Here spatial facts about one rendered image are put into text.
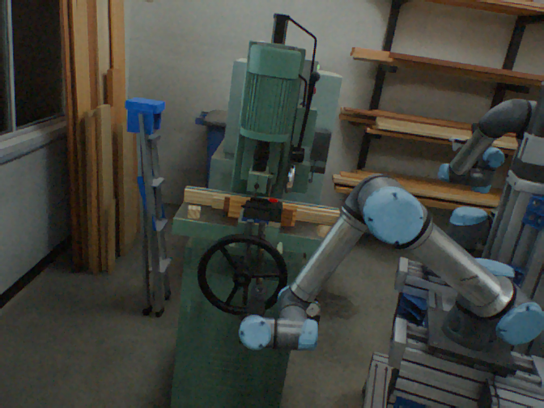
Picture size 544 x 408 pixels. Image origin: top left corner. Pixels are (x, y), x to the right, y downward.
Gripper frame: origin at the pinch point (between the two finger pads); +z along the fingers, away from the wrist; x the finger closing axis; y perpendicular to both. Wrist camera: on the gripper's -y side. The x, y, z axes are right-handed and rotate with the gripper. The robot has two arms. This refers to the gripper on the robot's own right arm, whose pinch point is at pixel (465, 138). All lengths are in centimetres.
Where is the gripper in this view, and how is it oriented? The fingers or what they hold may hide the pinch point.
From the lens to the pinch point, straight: 236.6
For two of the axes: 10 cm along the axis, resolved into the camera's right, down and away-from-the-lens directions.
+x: 10.0, 0.2, -0.4
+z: 0.4, -3.2, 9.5
